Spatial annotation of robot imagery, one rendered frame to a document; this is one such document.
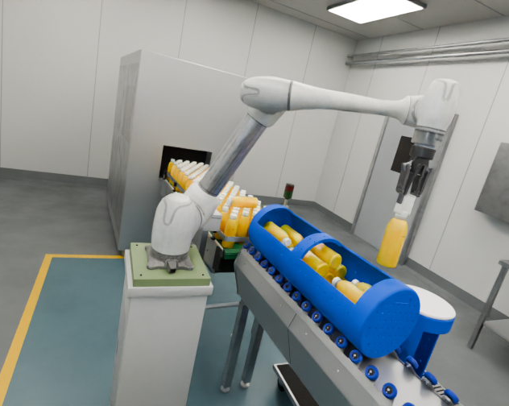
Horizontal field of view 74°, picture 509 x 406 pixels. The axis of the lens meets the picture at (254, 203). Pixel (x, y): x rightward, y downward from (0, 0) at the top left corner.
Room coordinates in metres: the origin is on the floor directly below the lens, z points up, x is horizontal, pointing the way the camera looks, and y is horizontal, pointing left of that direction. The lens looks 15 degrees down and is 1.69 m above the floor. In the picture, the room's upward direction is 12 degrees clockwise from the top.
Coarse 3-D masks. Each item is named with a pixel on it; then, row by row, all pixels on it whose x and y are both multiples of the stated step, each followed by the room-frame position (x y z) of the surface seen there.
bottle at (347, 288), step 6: (336, 282) 1.21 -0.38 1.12; (342, 282) 1.19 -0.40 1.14; (348, 282) 1.18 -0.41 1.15; (342, 288) 1.16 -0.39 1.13; (348, 288) 1.15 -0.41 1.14; (354, 288) 1.14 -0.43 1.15; (348, 294) 1.13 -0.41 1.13; (354, 294) 1.12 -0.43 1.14; (360, 294) 1.11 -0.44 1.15; (354, 300) 1.10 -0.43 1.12
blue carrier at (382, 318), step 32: (256, 224) 1.68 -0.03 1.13; (288, 224) 1.85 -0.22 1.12; (288, 256) 1.38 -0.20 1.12; (352, 256) 1.40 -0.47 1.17; (320, 288) 1.18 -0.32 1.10; (384, 288) 1.04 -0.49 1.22; (352, 320) 1.02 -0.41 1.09; (384, 320) 1.02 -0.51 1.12; (416, 320) 1.11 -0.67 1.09; (384, 352) 1.05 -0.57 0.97
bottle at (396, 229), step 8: (392, 224) 1.13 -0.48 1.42; (400, 224) 1.12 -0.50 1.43; (384, 232) 1.16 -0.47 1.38; (392, 232) 1.12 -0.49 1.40; (400, 232) 1.11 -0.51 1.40; (384, 240) 1.13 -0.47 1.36; (392, 240) 1.11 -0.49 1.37; (400, 240) 1.11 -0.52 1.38; (384, 248) 1.13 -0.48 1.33; (392, 248) 1.11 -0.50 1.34; (400, 248) 1.12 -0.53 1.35; (384, 256) 1.12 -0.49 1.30; (392, 256) 1.11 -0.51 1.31; (384, 264) 1.11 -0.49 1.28; (392, 264) 1.11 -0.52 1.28
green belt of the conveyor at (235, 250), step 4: (168, 180) 3.11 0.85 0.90; (176, 192) 2.79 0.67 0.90; (212, 232) 2.03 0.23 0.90; (220, 240) 1.93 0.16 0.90; (220, 244) 1.87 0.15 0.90; (236, 244) 1.92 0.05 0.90; (240, 244) 1.94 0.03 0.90; (224, 248) 1.82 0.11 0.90; (228, 248) 1.83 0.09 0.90; (232, 248) 1.85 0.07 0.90; (236, 248) 1.86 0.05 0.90; (240, 248) 1.87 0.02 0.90; (228, 252) 1.80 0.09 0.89; (232, 252) 1.81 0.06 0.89; (236, 252) 1.82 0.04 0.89; (228, 256) 1.79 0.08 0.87; (232, 256) 1.81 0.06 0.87; (236, 256) 1.82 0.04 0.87
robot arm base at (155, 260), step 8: (152, 256) 1.21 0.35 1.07; (160, 256) 1.19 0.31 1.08; (168, 256) 1.19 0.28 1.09; (176, 256) 1.21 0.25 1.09; (184, 256) 1.24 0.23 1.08; (152, 264) 1.17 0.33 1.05; (160, 264) 1.18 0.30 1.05; (168, 264) 1.17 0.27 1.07; (176, 264) 1.20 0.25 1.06; (184, 264) 1.22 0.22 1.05; (192, 264) 1.24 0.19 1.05
